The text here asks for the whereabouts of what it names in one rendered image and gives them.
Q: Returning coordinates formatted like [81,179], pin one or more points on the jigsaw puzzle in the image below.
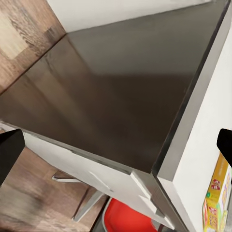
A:
[223,221]

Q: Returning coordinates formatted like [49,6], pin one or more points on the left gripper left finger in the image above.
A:
[12,144]

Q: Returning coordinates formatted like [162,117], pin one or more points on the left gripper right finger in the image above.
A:
[224,143]

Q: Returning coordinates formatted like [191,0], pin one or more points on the board game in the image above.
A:
[215,200]

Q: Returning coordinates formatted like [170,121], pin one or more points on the swivel chair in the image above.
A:
[116,217]

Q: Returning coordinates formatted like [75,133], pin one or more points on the desk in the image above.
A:
[134,109]

